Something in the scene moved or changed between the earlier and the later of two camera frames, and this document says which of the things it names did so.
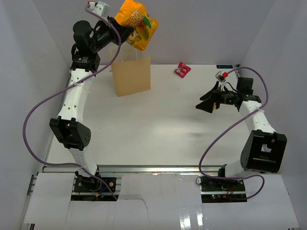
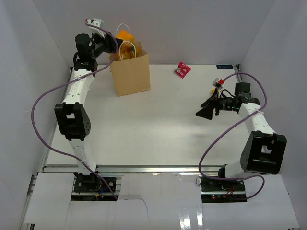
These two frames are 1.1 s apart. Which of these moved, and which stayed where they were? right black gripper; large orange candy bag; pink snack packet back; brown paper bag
Moved: large orange candy bag; right black gripper
Stayed: brown paper bag; pink snack packet back
